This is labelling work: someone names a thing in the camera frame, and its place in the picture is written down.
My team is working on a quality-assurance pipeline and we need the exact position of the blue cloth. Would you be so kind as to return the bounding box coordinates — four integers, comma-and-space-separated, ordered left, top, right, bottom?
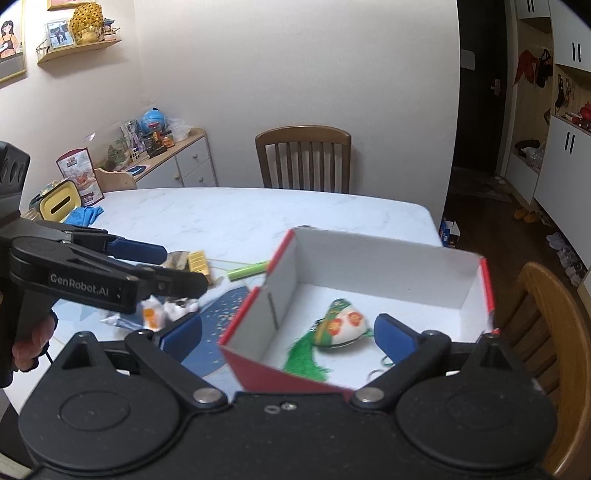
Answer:
64, 206, 104, 227

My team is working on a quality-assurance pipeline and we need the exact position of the green cylindrical tube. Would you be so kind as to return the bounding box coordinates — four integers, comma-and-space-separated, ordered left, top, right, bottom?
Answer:
228, 261, 270, 282

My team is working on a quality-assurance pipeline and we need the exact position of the red white snack box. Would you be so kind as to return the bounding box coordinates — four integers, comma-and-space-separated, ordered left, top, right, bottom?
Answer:
56, 148, 103, 206

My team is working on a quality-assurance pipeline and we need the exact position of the white orange plastic bag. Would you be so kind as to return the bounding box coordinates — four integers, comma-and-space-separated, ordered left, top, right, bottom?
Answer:
98, 294, 201, 332

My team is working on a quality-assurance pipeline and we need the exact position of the small yellow box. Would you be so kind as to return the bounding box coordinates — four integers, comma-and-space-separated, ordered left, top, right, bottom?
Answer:
187, 251, 213, 285

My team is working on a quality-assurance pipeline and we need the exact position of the small framed photo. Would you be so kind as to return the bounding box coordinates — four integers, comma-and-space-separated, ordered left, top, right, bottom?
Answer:
47, 20, 75, 49

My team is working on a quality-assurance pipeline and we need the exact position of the red white cardboard box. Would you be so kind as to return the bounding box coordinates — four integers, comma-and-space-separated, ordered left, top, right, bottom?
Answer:
218, 227, 495, 395

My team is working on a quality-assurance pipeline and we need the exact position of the silver foil bag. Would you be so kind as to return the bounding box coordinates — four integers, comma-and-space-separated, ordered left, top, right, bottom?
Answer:
161, 251, 189, 271

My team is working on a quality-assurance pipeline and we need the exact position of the blue globe toy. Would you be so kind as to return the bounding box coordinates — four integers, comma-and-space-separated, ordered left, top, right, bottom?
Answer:
139, 107, 166, 135

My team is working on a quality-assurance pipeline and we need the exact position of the yellow tissue box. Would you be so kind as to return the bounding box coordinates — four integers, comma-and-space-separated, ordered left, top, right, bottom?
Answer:
29, 179, 82, 223

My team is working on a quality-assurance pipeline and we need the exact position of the wooden wall shelf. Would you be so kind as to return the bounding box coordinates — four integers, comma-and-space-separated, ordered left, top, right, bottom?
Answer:
36, 27, 121, 65

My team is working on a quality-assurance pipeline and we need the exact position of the wooden chair behind table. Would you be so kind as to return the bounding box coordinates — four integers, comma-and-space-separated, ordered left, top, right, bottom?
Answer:
254, 125, 353, 194

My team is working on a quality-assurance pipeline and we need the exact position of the white wood sideboard cabinet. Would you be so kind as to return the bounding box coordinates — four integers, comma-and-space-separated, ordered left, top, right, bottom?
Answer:
115, 128, 218, 189

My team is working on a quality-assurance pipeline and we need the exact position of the person's left hand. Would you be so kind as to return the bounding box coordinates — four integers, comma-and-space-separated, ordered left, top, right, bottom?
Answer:
12, 312, 57, 372

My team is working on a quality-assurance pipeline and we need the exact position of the golden ornament on shelf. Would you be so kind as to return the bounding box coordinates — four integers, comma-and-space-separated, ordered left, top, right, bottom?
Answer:
69, 2, 104, 45

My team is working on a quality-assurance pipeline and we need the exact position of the white wall cabinet unit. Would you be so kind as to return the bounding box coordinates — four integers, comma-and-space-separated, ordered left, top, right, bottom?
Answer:
506, 1, 590, 245

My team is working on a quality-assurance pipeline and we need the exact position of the framed cartoon picture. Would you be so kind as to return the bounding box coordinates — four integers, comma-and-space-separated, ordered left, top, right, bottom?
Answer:
0, 1, 27, 83

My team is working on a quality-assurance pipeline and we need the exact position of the small wooden child chair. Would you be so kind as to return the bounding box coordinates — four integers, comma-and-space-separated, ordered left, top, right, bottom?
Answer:
94, 168, 137, 193

